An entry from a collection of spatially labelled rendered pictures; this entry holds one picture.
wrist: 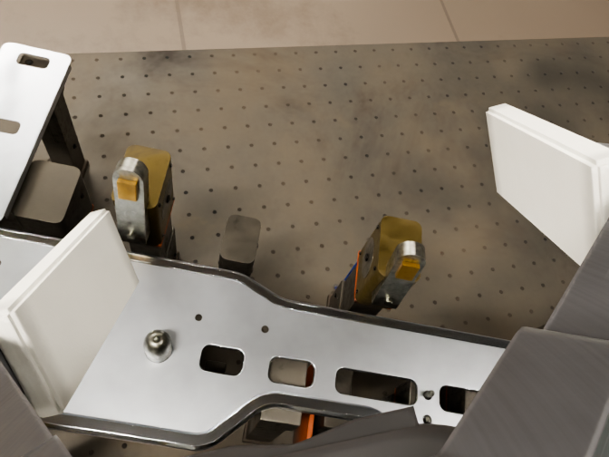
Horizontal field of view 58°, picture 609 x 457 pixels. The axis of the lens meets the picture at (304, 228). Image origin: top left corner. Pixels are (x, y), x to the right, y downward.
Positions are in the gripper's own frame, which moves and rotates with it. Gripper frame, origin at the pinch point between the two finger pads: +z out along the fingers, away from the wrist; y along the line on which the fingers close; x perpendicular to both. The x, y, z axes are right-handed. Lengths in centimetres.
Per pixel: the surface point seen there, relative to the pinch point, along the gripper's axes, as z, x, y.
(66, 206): 54, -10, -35
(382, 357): 43, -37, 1
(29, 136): 59, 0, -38
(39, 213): 53, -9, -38
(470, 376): 43, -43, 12
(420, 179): 100, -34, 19
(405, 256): 44, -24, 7
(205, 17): 224, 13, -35
